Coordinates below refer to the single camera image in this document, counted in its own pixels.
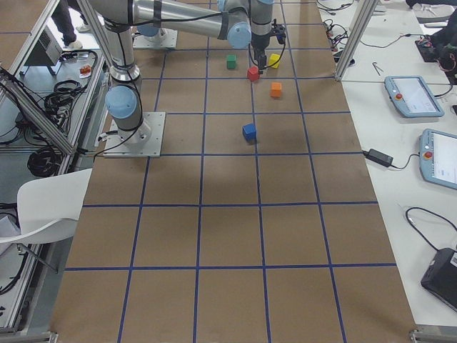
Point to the red snack packet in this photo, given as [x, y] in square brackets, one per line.
[85, 72]

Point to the white chair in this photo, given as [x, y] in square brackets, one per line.
[48, 208]

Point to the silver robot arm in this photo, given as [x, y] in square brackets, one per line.
[241, 23]
[123, 100]

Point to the far teach pendant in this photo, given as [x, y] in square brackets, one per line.
[411, 97]

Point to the yellow wooden block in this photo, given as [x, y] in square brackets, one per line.
[273, 61]

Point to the red wooden block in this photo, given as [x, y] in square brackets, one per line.
[253, 74]

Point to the allen key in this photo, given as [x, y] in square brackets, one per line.
[377, 68]

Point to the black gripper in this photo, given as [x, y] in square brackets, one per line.
[258, 43]

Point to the near teach pendant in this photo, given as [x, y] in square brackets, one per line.
[437, 157]

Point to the blue wooden block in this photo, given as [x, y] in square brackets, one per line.
[249, 133]

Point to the green wooden block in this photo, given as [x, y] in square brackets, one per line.
[231, 61]

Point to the orange wooden block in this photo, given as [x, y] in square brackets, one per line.
[276, 90]

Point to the black laptop device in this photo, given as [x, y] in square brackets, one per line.
[440, 277]

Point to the black power adapter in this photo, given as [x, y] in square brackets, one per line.
[378, 157]

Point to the teach pendant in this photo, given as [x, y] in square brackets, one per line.
[437, 157]
[411, 97]

